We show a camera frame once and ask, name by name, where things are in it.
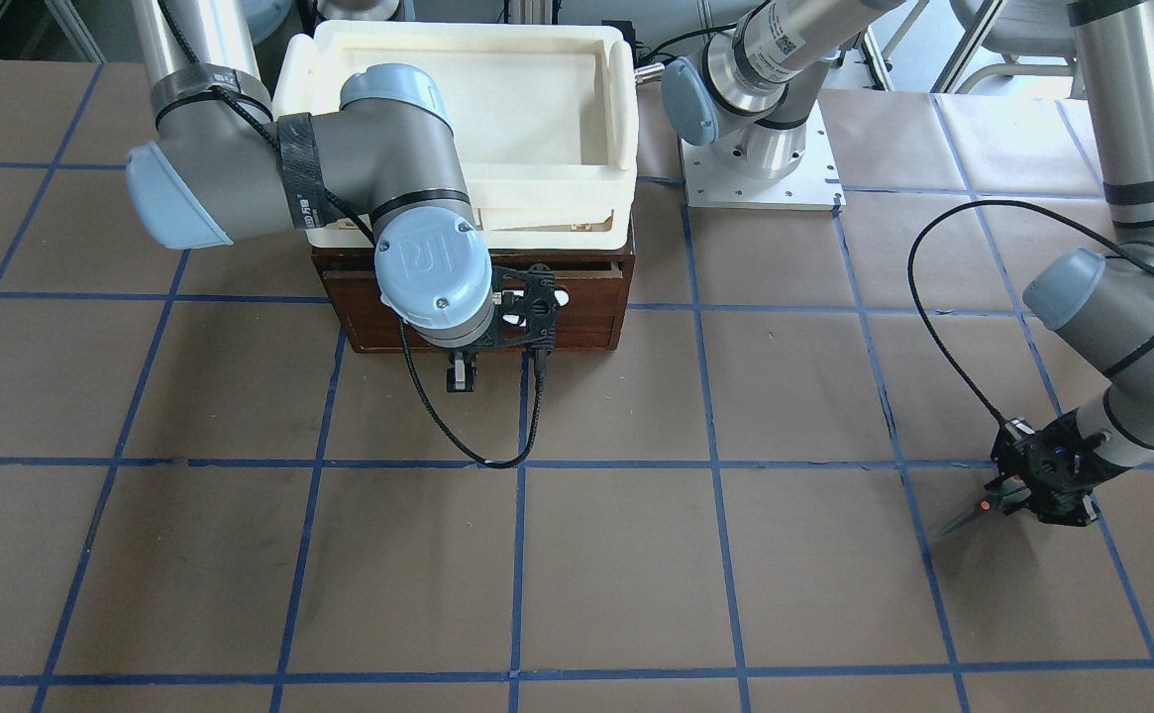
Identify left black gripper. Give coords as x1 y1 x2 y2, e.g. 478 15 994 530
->
984 414 1102 527

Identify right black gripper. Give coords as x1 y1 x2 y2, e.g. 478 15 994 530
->
433 331 499 393

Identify grey orange scissors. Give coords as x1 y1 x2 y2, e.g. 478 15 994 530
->
938 489 1001 536

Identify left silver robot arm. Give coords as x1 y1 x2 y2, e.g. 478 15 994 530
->
660 1 1154 532

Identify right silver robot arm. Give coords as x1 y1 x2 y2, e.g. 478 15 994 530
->
127 1 494 351

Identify dark wooden cabinet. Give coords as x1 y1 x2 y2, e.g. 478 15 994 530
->
310 227 636 354

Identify white plastic tray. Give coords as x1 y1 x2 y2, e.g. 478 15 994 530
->
273 20 639 254

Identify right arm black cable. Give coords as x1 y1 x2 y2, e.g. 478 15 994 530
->
210 87 550 470

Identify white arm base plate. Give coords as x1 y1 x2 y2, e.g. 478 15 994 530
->
680 105 847 211

